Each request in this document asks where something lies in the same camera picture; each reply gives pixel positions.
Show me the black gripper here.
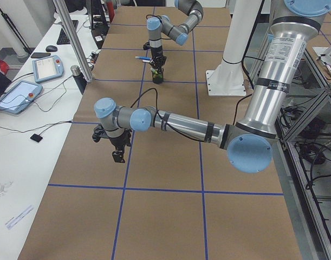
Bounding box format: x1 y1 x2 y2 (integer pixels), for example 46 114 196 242
150 46 166 67
109 129 132 163

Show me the black mesh pen cup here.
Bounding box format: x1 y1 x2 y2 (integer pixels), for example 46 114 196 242
151 68 164 84

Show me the blue marker pen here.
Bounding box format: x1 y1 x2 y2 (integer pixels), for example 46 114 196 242
135 56 152 61

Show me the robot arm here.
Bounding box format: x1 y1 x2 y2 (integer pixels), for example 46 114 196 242
147 1 204 74
92 1 331 173

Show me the steel water bottle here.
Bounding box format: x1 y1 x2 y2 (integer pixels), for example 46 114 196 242
70 65 87 95

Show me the small black square device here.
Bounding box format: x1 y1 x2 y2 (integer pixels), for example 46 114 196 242
30 134 43 142

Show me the black keyboard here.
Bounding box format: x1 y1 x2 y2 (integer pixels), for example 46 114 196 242
56 19 80 46

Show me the black computer mouse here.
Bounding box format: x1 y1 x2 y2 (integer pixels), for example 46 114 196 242
46 45 58 53

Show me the far teach pendant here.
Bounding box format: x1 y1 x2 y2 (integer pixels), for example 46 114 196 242
32 55 64 83

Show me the teach pendant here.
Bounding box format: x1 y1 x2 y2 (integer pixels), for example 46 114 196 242
32 55 64 83
0 80 43 114

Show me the near teach pendant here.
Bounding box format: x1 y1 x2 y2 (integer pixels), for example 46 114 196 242
0 80 43 114

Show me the black phone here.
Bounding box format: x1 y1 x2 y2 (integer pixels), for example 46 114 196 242
30 52 51 59

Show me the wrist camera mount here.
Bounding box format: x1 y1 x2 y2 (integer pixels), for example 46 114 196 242
143 41 151 50
92 123 109 142

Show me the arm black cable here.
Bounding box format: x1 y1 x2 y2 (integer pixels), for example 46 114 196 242
130 88 209 143

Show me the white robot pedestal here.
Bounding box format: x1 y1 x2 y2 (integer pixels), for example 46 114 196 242
206 0 263 96

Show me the aluminium frame post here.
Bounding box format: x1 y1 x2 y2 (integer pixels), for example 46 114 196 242
53 0 93 83

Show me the aluminium frame rack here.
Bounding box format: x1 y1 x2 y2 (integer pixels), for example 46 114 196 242
276 34 331 259

